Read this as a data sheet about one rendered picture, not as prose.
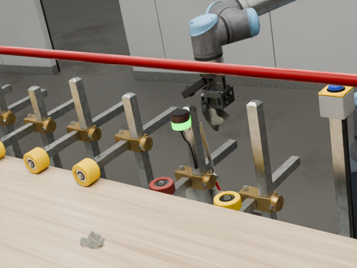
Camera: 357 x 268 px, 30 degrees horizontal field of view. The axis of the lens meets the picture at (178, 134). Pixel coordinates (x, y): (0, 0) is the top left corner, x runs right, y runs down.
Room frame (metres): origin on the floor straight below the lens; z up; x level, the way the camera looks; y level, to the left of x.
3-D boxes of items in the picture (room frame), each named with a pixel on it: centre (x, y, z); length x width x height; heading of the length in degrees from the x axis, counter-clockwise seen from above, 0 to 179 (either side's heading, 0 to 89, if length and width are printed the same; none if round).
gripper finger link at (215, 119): (1.93, -0.13, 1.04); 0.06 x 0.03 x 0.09; 48
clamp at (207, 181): (1.94, -0.03, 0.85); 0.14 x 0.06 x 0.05; 48
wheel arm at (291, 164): (1.82, -0.24, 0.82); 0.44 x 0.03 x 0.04; 138
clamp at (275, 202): (1.77, -0.22, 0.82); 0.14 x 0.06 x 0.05; 48
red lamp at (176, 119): (1.89, -0.01, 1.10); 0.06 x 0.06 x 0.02
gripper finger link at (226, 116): (1.96, -0.15, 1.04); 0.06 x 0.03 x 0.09; 48
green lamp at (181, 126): (1.89, -0.01, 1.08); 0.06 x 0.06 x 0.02
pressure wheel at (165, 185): (1.84, 0.08, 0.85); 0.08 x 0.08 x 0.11
